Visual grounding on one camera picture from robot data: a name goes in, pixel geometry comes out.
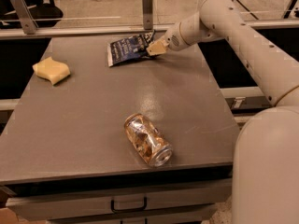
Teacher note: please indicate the blue chip bag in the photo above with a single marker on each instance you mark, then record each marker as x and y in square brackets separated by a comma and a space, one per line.
[129, 48]

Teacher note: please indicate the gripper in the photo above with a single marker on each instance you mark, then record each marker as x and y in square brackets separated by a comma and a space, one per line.
[172, 38]

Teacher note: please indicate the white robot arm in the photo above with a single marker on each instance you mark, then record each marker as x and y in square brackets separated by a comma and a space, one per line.
[265, 184]

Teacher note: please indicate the left metal rail bracket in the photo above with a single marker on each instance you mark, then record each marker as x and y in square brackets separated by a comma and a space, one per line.
[27, 22]

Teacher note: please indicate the lower grey drawer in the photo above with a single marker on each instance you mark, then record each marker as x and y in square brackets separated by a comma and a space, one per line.
[174, 215]

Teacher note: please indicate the black office chair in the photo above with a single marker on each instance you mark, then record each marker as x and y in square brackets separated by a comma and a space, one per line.
[44, 12]

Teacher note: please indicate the grey drawer with handle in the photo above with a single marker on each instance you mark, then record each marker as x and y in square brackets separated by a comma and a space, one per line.
[118, 201]

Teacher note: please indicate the yellow sponge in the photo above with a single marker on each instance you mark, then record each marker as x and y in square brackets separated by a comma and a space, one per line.
[51, 70]

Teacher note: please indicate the middle metal rail bracket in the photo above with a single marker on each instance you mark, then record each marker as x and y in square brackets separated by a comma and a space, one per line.
[147, 9]

